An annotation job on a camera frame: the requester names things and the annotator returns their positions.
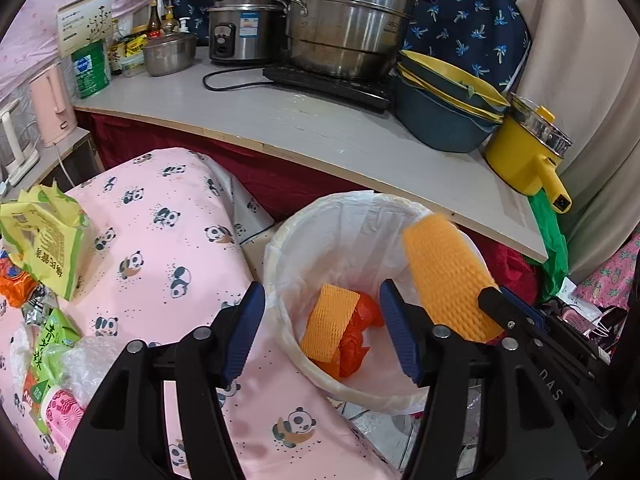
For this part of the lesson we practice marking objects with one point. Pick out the orange plastic bag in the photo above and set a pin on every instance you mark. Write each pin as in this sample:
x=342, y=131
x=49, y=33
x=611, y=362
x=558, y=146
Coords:
x=365, y=315

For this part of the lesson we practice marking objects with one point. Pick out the green plastic bag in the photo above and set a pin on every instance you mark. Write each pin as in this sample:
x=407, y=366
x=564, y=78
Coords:
x=550, y=240

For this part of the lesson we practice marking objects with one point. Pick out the navy palm print cloth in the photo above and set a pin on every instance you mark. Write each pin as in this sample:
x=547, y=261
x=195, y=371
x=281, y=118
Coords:
x=465, y=15

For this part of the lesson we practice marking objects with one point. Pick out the white lined waste bin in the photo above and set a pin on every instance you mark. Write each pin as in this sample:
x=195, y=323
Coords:
x=350, y=240

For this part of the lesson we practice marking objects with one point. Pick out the small steel lidded pot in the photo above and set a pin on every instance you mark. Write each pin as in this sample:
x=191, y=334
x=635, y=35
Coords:
x=167, y=55

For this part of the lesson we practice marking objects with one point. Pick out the brown seasoning bottle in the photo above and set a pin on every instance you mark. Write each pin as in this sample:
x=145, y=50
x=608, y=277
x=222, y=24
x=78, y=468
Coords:
x=116, y=52

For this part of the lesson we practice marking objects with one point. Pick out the green tin can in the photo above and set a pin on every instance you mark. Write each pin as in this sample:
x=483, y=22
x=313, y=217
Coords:
x=90, y=70

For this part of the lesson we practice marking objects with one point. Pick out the pink electric kettle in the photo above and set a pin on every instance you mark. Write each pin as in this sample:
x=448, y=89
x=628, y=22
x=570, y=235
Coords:
x=47, y=105

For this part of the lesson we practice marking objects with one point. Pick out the dark sauce bottle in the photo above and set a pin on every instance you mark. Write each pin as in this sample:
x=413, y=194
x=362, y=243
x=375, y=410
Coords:
x=154, y=20

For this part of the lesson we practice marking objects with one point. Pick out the pink plastic basket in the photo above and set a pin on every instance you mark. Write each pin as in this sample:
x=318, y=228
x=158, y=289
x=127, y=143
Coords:
x=577, y=317

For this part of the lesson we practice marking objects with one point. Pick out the white plant print box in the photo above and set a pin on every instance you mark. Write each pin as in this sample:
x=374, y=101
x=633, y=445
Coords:
x=82, y=15

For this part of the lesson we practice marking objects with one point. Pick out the pink pineapple print cloth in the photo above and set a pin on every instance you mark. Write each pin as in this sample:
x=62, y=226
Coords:
x=610, y=275

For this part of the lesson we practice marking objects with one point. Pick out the yellow-green snack packet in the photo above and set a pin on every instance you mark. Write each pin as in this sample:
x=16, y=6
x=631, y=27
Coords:
x=45, y=240

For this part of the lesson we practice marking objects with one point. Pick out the yellow electric cooking pot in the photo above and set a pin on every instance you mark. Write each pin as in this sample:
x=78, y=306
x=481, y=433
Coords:
x=515, y=155

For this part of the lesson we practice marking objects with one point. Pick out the dark red table skirt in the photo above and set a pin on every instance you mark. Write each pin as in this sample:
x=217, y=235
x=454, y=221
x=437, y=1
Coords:
x=175, y=135

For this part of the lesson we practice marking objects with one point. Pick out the beige curtain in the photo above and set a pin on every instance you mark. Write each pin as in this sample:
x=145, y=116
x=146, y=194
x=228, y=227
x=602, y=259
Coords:
x=575, y=60

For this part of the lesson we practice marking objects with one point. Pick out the orange snack packet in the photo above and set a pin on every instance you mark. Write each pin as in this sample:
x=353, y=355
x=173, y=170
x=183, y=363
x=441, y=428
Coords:
x=17, y=280

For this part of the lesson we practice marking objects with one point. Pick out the white plastic wrapper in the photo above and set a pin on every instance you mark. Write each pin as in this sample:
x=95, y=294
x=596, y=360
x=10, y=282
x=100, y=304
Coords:
x=20, y=355

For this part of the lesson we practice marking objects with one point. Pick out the yellow capped bottle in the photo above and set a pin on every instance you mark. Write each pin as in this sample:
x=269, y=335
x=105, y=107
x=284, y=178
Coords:
x=171, y=22

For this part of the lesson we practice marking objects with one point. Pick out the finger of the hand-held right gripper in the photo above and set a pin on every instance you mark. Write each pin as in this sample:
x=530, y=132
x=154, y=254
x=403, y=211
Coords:
x=502, y=307

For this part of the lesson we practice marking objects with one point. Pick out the white glass kettle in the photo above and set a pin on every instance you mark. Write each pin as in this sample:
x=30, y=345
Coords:
x=15, y=160

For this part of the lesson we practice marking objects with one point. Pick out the orange foam net sleeve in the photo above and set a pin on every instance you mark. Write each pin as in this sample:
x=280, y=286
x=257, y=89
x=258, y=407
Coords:
x=327, y=325
x=440, y=270

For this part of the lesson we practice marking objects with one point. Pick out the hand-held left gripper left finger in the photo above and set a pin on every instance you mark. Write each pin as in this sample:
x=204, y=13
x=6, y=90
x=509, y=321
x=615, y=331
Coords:
x=245, y=330

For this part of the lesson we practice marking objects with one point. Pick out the yellow seasoning packets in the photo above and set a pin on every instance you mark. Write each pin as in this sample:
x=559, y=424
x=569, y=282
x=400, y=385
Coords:
x=135, y=45

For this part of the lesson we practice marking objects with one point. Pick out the black induction cooktop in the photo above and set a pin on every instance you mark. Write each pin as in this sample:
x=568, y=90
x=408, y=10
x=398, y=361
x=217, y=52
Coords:
x=350, y=92

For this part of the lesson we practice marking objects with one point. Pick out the large steel steamer pot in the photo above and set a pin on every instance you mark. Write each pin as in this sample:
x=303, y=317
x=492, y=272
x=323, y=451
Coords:
x=350, y=25

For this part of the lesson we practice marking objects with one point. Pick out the red plastic bag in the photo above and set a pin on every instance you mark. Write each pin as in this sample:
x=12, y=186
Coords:
x=510, y=265

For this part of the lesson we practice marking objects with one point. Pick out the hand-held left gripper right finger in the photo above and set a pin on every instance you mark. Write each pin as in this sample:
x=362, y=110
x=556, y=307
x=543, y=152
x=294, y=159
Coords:
x=400, y=330

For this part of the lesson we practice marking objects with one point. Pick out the wooden side cabinet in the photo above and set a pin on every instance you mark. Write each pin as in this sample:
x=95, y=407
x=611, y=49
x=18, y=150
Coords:
x=82, y=150

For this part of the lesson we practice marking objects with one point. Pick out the pink panda print bedsheet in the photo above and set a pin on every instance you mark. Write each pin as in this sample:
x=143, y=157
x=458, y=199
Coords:
x=165, y=220

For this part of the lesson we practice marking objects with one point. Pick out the blue basin yellow inside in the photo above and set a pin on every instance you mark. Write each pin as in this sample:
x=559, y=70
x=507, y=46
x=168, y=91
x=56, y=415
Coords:
x=440, y=127
x=415, y=85
x=450, y=72

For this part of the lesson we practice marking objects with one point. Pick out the steel rice cooker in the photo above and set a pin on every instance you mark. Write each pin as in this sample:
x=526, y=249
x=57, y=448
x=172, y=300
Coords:
x=240, y=30

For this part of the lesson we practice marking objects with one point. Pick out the silver black wrapper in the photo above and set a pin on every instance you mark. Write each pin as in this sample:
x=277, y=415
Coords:
x=37, y=310

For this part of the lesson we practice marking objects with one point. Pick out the white pump bottle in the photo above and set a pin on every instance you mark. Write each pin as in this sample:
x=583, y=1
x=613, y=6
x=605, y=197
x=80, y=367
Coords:
x=185, y=26

